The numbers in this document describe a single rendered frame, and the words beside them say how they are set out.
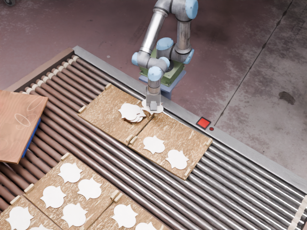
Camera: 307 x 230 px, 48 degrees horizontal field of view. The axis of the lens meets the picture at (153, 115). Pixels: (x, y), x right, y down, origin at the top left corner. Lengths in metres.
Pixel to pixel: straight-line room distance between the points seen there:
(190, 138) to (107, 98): 0.64
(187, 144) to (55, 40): 2.68
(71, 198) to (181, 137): 0.77
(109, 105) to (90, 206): 0.73
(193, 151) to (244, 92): 1.87
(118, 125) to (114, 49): 2.09
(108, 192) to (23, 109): 0.76
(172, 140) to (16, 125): 0.96
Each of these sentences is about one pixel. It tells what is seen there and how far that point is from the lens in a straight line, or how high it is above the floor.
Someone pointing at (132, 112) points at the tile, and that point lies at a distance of 2.26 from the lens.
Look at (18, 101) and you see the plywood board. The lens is 2.35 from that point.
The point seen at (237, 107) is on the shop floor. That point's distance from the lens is 3.75.
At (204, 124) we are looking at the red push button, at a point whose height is 0.93.
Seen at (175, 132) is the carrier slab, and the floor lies 0.94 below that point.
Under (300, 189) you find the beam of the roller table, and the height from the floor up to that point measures 0.92.
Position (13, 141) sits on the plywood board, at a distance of 2.16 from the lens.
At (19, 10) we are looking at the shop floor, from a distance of 5.05.
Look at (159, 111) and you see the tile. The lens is 2.15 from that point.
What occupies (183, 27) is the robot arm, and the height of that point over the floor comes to 1.42.
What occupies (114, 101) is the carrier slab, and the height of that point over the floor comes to 0.94.
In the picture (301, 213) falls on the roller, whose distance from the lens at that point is 2.17.
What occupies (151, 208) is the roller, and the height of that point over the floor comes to 0.92.
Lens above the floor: 2.72
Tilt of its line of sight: 51 degrees down
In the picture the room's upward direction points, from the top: 4 degrees clockwise
